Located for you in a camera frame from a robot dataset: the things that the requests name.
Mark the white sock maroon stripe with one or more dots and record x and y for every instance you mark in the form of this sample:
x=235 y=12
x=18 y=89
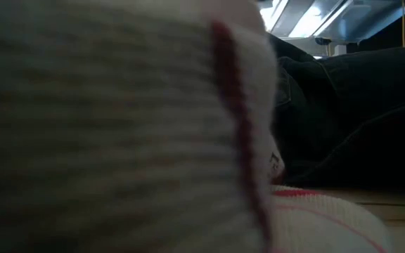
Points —
x=100 y=123

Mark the silver ceiling duct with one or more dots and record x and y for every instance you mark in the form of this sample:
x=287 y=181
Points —
x=329 y=21

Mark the dark jeans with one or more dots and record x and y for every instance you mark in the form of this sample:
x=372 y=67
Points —
x=357 y=123

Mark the white ribbed sock red lines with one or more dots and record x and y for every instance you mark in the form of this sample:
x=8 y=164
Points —
x=322 y=225

